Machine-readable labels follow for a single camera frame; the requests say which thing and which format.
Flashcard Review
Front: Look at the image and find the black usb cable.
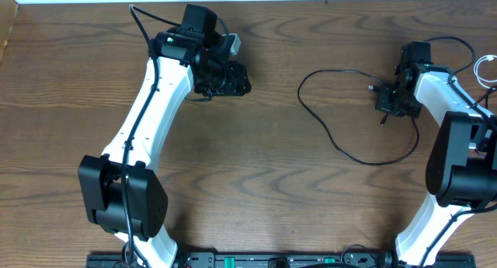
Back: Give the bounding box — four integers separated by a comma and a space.
297, 68, 421, 167

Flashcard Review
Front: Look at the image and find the white usb cable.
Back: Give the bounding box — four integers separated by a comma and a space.
472, 54, 497, 90

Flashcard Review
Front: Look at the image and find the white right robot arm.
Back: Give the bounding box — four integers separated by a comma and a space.
379, 62, 496, 267

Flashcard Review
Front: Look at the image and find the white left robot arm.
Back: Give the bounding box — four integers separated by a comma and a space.
78, 31, 251, 267

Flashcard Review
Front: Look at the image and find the wooden side panel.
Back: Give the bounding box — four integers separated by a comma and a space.
0, 0, 19, 60

